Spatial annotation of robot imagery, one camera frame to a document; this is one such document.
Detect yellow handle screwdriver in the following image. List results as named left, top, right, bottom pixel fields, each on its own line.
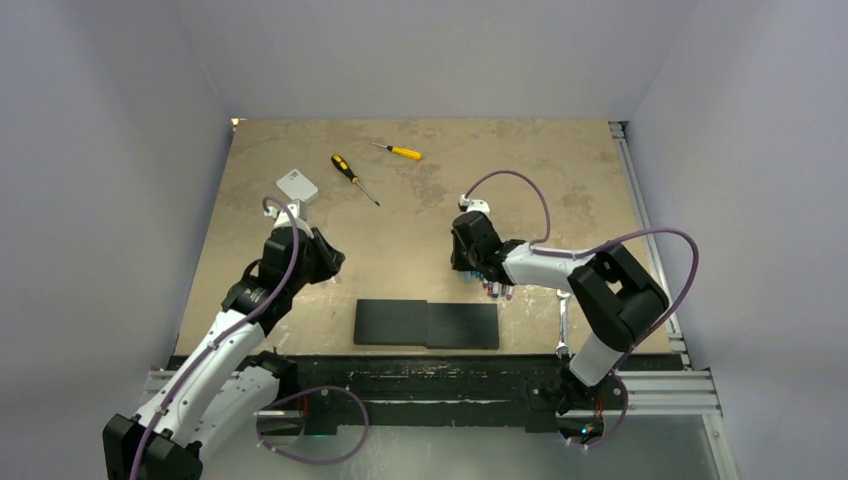
left=372, top=142, right=423, bottom=161

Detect black rectangular block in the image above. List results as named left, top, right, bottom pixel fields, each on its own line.
left=353, top=299, right=500, bottom=350

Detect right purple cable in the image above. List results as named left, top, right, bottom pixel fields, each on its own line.
left=462, top=170, right=700, bottom=452

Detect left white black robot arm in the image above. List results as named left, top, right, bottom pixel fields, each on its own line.
left=102, top=225, right=345, bottom=479

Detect black base frame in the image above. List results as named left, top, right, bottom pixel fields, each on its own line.
left=165, top=354, right=684, bottom=437

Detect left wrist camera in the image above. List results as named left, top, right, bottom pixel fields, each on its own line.
left=263, top=201, right=310, bottom=232

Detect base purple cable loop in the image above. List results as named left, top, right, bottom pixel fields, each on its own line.
left=255, top=386, right=370, bottom=466

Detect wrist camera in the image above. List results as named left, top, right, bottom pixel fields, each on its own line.
left=263, top=201, right=310, bottom=232
left=458, top=195, right=491, bottom=216

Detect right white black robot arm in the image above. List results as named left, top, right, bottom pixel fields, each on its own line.
left=451, top=211, right=670, bottom=407

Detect white square box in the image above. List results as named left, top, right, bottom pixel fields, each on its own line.
left=275, top=169, right=319, bottom=203

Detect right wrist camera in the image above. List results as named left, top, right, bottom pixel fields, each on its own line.
left=458, top=195, right=491, bottom=216

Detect aluminium side rail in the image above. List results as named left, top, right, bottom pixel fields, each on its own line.
left=609, top=121, right=723, bottom=415

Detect silver wrench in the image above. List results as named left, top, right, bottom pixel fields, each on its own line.
left=555, top=290, right=572, bottom=359

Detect black yellow screwdriver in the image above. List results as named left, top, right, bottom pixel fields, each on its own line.
left=330, top=154, right=380, bottom=206

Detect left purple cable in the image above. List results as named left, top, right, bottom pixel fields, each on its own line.
left=129, top=195, right=301, bottom=480

